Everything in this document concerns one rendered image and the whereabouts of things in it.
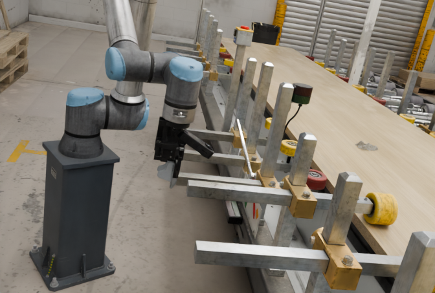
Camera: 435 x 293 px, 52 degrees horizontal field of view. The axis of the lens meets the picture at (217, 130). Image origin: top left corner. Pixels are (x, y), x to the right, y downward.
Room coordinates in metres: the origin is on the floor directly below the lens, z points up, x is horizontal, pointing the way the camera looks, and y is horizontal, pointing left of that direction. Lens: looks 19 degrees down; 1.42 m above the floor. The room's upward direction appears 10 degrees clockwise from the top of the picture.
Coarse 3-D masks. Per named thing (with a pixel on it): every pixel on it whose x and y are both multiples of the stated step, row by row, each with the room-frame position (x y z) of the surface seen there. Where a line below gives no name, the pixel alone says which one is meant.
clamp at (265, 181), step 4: (256, 172) 1.31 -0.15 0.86; (256, 176) 1.29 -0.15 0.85; (260, 176) 1.26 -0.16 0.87; (260, 180) 1.24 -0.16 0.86; (264, 180) 1.23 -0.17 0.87; (268, 180) 1.23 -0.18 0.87; (272, 180) 1.24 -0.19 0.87; (276, 180) 1.25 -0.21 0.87; (264, 184) 1.20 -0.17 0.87; (268, 184) 1.21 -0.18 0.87; (276, 184) 1.22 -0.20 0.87; (276, 188) 1.19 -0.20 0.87; (280, 188) 1.20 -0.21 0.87
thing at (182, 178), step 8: (184, 176) 1.18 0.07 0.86; (192, 176) 1.19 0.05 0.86; (200, 176) 1.20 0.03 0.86; (208, 176) 1.21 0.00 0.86; (216, 176) 1.22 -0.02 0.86; (176, 184) 1.17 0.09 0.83; (184, 184) 1.18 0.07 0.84; (240, 184) 1.21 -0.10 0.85; (248, 184) 1.21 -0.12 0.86; (256, 184) 1.22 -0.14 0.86
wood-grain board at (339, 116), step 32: (256, 64) 3.04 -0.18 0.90; (288, 64) 3.28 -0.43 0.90; (320, 96) 2.39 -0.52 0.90; (352, 96) 2.55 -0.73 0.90; (288, 128) 1.71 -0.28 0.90; (320, 128) 1.79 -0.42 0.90; (352, 128) 1.88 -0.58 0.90; (384, 128) 1.97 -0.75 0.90; (416, 128) 2.08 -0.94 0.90; (320, 160) 1.41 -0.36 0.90; (352, 160) 1.46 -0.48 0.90; (384, 160) 1.52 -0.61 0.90; (416, 160) 1.59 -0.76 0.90; (384, 192) 1.24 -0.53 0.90; (416, 192) 1.28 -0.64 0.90; (416, 224) 1.06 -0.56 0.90
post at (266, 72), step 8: (264, 64) 1.51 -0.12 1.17; (272, 64) 1.51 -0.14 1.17; (264, 72) 1.51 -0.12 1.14; (272, 72) 1.51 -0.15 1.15; (264, 80) 1.51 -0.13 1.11; (264, 88) 1.51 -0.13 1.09; (256, 96) 1.52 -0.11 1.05; (264, 96) 1.51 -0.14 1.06; (256, 104) 1.50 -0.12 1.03; (264, 104) 1.51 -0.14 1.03; (256, 112) 1.51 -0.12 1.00; (256, 120) 1.51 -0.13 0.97; (256, 128) 1.51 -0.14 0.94; (248, 136) 1.52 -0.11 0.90; (256, 136) 1.51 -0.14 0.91; (248, 144) 1.50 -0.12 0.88; (256, 144) 1.51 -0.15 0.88; (248, 152) 1.51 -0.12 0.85; (240, 168) 1.54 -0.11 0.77; (240, 176) 1.51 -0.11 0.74; (248, 176) 1.51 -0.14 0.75
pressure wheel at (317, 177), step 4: (312, 172) 1.28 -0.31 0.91; (316, 172) 1.29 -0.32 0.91; (320, 172) 1.29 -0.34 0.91; (308, 176) 1.24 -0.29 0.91; (312, 176) 1.25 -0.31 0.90; (316, 176) 1.25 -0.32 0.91; (320, 176) 1.26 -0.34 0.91; (324, 176) 1.26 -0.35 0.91; (308, 180) 1.23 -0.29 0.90; (312, 180) 1.22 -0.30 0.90; (316, 180) 1.22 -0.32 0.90; (320, 180) 1.23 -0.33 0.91; (324, 180) 1.23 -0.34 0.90; (308, 184) 1.23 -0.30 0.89; (312, 184) 1.22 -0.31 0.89; (316, 184) 1.22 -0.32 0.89; (320, 184) 1.23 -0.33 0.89; (324, 184) 1.24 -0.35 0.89; (312, 188) 1.22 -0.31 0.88; (316, 188) 1.22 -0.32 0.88; (320, 188) 1.23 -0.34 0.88
